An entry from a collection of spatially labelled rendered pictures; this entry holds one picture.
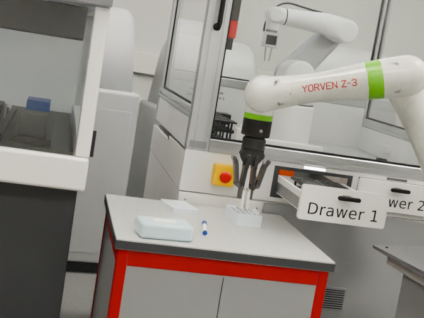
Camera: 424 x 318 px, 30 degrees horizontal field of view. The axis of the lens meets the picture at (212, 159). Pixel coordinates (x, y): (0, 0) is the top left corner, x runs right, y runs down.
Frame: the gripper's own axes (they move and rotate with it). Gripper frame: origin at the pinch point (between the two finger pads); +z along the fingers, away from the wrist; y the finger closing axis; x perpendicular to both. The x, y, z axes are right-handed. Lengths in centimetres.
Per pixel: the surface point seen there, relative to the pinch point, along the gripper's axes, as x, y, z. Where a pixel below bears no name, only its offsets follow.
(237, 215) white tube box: 5.2, 3.2, 4.5
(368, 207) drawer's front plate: 15.5, -35.9, -4.4
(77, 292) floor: -145, 26, 84
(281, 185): -14.8, -17.8, -3.4
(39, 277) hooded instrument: -9, 60, 34
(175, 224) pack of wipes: 30.4, 29.8, 3.3
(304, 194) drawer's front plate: 13.5, -14.4, -6.2
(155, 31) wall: -335, -32, -52
